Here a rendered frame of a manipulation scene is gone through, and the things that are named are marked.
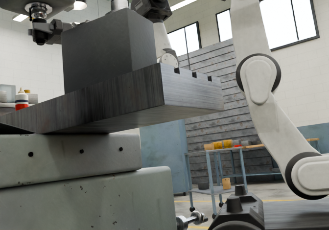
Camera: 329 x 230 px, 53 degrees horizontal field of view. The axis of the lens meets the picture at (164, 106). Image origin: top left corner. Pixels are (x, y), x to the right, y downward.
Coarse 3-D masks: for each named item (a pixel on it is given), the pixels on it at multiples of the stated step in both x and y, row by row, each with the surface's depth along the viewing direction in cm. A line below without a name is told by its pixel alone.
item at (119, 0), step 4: (112, 0) 85; (116, 0) 84; (120, 0) 84; (124, 0) 85; (128, 0) 86; (112, 4) 85; (116, 4) 84; (120, 4) 84; (124, 4) 84; (128, 4) 86; (112, 8) 85; (116, 8) 84; (120, 8) 84
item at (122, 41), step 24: (96, 24) 82; (120, 24) 78; (144, 24) 84; (72, 48) 85; (96, 48) 81; (120, 48) 77; (144, 48) 82; (72, 72) 84; (96, 72) 80; (120, 72) 77
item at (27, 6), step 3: (27, 3) 105; (30, 3) 104; (33, 3) 105; (36, 3) 105; (39, 3) 105; (42, 3) 105; (45, 3) 106; (24, 6) 106; (27, 6) 106; (30, 6) 106; (45, 6) 107; (48, 6) 107; (51, 6) 108; (27, 9) 108; (30, 9) 108; (48, 9) 109; (51, 9) 110; (30, 12) 110; (48, 12) 111
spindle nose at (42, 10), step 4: (32, 8) 106; (36, 8) 106; (40, 8) 106; (44, 8) 107; (32, 12) 106; (36, 12) 106; (40, 12) 106; (44, 12) 107; (32, 16) 108; (44, 16) 109
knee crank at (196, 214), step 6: (180, 216) 123; (192, 216) 130; (198, 216) 131; (204, 216) 135; (180, 222) 121; (186, 222) 122; (192, 222) 128; (198, 222) 131; (204, 222) 135; (180, 228) 121; (186, 228) 122
